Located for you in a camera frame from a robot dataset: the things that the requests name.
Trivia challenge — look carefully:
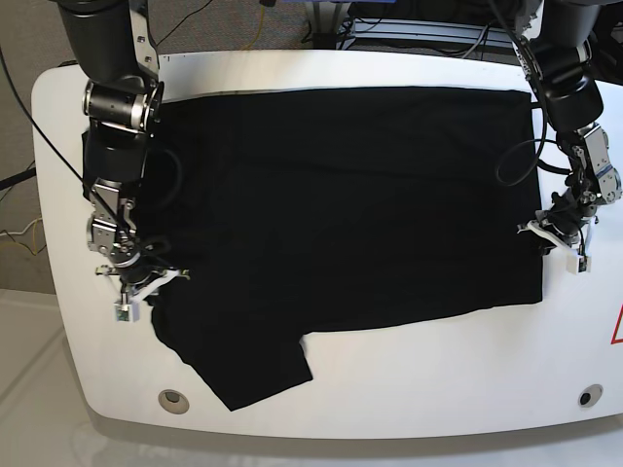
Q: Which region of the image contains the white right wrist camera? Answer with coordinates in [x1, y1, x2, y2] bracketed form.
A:
[115, 302, 140, 323]

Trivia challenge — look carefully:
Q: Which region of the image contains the aluminium frame rail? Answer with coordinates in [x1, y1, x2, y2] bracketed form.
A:
[347, 18, 513, 55]

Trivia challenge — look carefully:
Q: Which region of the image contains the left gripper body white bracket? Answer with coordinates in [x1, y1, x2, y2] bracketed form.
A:
[518, 194, 594, 255]

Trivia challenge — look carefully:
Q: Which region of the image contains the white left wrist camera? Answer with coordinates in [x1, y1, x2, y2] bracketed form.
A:
[566, 255, 592, 275]

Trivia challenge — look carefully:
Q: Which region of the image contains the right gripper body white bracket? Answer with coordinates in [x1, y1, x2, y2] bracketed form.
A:
[95, 265, 190, 306]

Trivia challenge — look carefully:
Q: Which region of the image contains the black T-shirt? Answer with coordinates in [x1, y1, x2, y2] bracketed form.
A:
[133, 88, 543, 411]

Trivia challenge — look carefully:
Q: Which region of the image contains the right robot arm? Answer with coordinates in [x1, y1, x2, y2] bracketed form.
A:
[57, 1, 188, 320]

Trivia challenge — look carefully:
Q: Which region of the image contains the white floor cable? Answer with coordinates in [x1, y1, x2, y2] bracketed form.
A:
[0, 217, 40, 257]

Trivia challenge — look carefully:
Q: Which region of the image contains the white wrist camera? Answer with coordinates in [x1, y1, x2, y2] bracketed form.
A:
[115, 302, 140, 323]
[566, 255, 592, 275]

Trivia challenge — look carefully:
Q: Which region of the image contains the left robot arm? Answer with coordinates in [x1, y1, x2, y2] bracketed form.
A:
[488, 1, 622, 258]

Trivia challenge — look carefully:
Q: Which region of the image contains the yellow cable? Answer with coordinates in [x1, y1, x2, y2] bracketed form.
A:
[242, 7, 267, 50]

